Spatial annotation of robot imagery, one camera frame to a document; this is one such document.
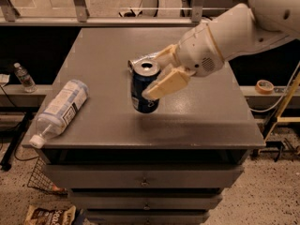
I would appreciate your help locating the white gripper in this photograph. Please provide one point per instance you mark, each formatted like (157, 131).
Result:
(199, 54)

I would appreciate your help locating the blue pepsi can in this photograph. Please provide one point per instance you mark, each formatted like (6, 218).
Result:
(143, 73)

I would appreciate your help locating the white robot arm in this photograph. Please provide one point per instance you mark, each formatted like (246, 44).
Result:
(253, 27)

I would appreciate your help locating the crushed silver can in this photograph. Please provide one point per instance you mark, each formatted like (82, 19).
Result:
(132, 62)

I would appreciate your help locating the clear plastic bottle blue label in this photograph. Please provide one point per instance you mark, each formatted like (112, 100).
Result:
(58, 114)

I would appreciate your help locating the small water bottle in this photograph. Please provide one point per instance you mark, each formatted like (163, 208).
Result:
(25, 78)

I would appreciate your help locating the roll of tape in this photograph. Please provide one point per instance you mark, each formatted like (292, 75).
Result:
(264, 87)

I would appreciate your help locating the grey drawer cabinet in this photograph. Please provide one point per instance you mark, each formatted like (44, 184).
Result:
(167, 167)

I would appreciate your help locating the metal railing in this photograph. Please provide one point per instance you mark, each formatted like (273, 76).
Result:
(99, 12)

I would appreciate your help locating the snack bag on floor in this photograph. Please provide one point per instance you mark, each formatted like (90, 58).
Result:
(41, 216)

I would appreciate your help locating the wire basket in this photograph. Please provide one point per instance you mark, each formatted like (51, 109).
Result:
(39, 181)

